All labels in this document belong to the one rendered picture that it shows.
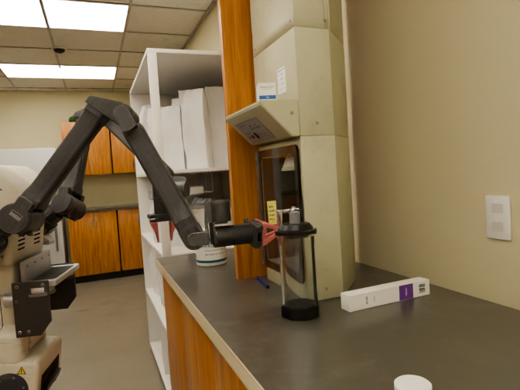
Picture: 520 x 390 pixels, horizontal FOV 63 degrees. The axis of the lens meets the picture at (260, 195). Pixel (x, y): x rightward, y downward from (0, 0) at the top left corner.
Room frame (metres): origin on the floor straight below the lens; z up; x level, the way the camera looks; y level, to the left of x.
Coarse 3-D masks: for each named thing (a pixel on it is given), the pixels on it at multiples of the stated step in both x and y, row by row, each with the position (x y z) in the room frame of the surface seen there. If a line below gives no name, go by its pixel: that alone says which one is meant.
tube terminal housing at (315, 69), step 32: (288, 32) 1.22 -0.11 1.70; (320, 32) 1.21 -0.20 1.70; (256, 64) 1.46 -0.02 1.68; (288, 64) 1.23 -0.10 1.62; (320, 64) 1.21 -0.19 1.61; (256, 96) 1.47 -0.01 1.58; (288, 96) 1.24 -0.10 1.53; (320, 96) 1.21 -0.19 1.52; (320, 128) 1.21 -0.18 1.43; (320, 160) 1.21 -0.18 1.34; (320, 192) 1.20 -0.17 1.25; (320, 224) 1.20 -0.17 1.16; (352, 224) 1.39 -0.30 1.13; (320, 256) 1.20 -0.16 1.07; (352, 256) 1.37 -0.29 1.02; (320, 288) 1.20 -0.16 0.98
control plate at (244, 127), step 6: (252, 120) 1.27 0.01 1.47; (240, 126) 1.39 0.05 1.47; (246, 126) 1.35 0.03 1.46; (252, 126) 1.31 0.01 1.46; (258, 126) 1.28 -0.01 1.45; (264, 126) 1.25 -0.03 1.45; (246, 132) 1.40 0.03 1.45; (252, 132) 1.36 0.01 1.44; (258, 132) 1.32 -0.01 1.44; (264, 132) 1.29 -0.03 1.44; (270, 132) 1.26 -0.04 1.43; (252, 138) 1.40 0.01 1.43; (264, 138) 1.33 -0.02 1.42; (270, 138) 1.29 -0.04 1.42
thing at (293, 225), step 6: (294, 216) 1.08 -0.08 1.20; (288, 222) 1.11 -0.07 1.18; (294, 222) 1.08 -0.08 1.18; (300, 222) 1.10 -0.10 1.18; (306, 222) 1.09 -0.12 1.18; (282, 228) 1.06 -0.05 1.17; (288, 228) 1.05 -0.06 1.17; (294, 228) 1.05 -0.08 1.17; (300, 228) 1.05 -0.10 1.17; (306, 228) 1.05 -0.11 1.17
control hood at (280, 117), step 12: (252, 108) 1.20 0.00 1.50; (264, 108) 1.15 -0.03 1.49; (276, 108) 1.16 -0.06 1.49; (288, 108) 1.17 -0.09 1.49; (228, 120) 1.42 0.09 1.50; (240, 120) 1.35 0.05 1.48; (264, 120) 1.22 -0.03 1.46; (276, 120) 1.16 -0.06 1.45; (288, 120) 1.17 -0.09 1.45; (240, 132) 1.44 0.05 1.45; (276, 132) 1.23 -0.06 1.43; (288, 132) 1.17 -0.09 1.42; (252, 144) 1.45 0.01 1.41
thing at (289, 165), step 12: (264, 156) 1.41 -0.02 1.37; (276, 156) 1.32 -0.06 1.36; (288, 156) 1.24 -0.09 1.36; (264, 168) 1.42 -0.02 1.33; (276, 168) 1.32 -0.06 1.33; (288, 168) 1.24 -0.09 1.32; (264, 180) 1.42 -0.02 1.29; (276, 180) 1.33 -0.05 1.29; (288, 180) 1.25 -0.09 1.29; (264, 192) 1.43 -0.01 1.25; (276, 192) 1.33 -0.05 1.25; (288, 192) 1.25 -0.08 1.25; (300, 192) 1.19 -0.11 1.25; (264, 204) 1.44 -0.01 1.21; (276, 204) 1.34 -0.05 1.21; (288, 204) 1.26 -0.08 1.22; (300, 204) 1.19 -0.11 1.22; (264, 216) 1.44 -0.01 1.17; (288, 216) 1.26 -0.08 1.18; (300, 216) 1.19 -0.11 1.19; (276, 240) 1.35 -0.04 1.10; (276, 252) 1.36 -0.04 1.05; (276, 264) 1.37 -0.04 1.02
